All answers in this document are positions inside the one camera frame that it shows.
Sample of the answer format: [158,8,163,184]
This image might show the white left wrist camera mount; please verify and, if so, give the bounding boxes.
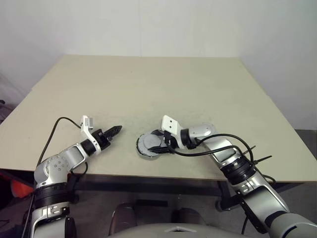
[79,115,103,155]

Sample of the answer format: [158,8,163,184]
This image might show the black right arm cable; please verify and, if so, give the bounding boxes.
[163,131,276,234]

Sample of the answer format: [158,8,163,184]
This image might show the grey motor housing copper windings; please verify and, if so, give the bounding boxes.
[135,129,166,160]

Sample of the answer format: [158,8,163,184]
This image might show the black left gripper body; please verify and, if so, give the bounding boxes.
[93,129,112,150]

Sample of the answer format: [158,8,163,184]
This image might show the black table frame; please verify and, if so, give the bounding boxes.
[0,168,307,211]

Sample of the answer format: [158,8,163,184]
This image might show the long black zip tie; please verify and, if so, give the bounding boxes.
[253,155,272,166]

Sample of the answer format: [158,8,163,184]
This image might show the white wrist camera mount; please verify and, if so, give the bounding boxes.
[79,115,103,155]
[160,115,186,150]

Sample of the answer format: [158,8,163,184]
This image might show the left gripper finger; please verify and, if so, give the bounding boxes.
[106,127,123,140]
[104,125,123,136]

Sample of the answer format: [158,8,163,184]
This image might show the grey robot torso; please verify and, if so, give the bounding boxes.
[106,222,220,238]

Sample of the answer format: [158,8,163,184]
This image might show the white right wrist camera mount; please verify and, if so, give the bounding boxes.
[160,115,186,150]

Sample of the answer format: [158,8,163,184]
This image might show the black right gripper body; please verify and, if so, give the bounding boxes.
[162,131,179,150]

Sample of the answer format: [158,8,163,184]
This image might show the orange fabric object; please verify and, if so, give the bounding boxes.
[10,179,35,198]

